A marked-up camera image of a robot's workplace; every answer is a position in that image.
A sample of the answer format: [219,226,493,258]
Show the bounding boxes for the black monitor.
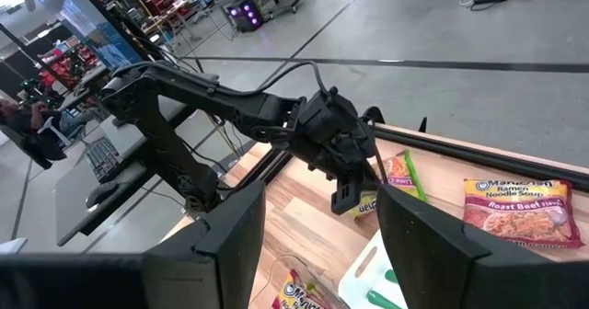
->
[31,0,144,74]

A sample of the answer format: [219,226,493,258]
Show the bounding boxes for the black computer mouse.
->
[85,179,121,210]

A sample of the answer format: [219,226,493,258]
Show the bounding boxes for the roast beef ramen packet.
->
[461,177,586,251]

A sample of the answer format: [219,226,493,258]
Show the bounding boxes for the person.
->
[0,96,96,138]

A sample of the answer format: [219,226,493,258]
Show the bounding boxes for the black cable loop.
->
[360,105,387,126]

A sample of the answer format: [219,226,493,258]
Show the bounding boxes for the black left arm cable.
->
[111,59,333,99]

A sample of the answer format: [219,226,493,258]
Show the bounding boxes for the white plastic bin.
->
[337,228,410,309]

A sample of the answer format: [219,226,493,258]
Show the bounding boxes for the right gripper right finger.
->
[376,185,491,309]

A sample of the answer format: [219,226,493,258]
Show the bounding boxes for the black keyboard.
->
[84,135,124,185]

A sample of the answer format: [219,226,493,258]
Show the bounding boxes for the lime chili shrimp ramen packet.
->
[270,267,335,309]
[350,149,430,219]

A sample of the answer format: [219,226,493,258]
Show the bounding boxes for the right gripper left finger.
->
[142,179,267,309]

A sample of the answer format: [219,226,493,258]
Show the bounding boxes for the black office chair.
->
[0,115,75,171]

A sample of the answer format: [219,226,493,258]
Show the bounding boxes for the computer tower glowing lights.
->
[226,0,265,34]

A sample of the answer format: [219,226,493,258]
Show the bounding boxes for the gray desk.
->
[53,92,217,248]

